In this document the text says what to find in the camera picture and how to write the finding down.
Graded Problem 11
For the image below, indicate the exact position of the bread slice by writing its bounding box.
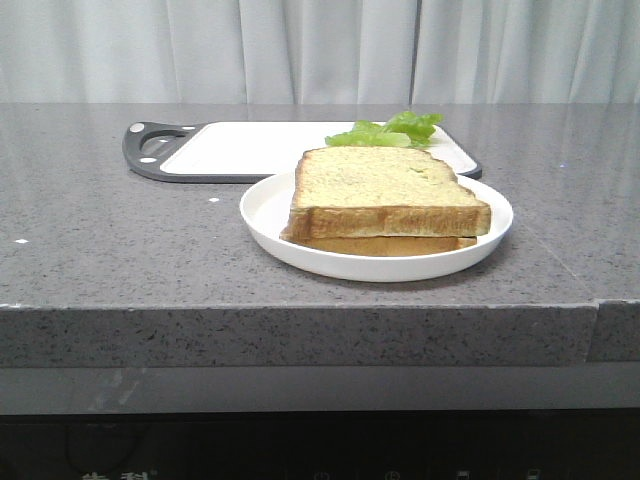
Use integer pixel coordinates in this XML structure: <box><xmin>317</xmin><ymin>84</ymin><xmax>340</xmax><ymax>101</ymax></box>
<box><xmin>281</xmin><ymin>146</ymin><xmax>492</xmax><ymax>241</ymax></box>
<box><xmin>280</xmin><ymin>230</ymin><xmax>477</xmax><ymax>257</ymax></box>

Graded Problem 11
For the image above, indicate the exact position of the green lettuce leaf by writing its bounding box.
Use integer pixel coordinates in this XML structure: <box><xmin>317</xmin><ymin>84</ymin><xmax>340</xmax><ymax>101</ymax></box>
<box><xmin>325</xmin><ymin>111</ymin><xmax>444</xmax><ymax>149</ymax></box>

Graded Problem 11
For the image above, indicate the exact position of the white round plate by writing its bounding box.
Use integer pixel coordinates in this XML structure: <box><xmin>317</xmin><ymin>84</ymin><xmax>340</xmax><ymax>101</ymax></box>
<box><xmin>240</xmin><ymin>172</ymin><xmax>514</xmax><ymax>282</ymax></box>

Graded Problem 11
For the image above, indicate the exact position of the white black cutting board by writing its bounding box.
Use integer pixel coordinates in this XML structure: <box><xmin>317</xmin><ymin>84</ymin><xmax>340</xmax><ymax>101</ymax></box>
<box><xmin>121</xmin><ymin>120</ymin><xmax>484</xmax><ymax>184</ymax></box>

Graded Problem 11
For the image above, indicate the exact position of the grey curtain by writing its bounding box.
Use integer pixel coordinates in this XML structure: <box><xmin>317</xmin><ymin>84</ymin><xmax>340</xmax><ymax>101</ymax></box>
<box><xmin>1</xmin><ymin>1</ymin><xmax>639</xmax><ymax>104</ymax></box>

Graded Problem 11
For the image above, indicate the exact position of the black appliance front panel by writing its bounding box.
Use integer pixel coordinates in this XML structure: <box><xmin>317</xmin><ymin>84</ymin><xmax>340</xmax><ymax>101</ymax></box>
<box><xmin>1</xmin><ymin>409</ymin><xmax>639</xmax><ymax>479</ymax></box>

